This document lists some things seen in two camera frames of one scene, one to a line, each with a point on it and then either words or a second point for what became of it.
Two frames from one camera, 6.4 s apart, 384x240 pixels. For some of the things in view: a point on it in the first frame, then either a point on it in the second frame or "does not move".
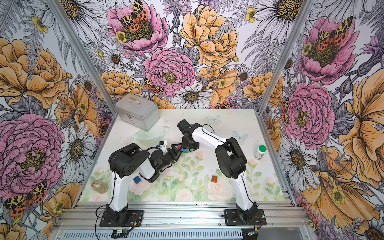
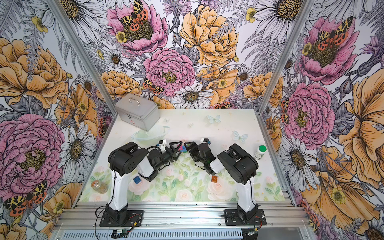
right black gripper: (184, 145) -> (192, 151)
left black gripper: (173, 155) does not move
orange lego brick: (214, 179) does not move
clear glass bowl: (155, 135) does not move
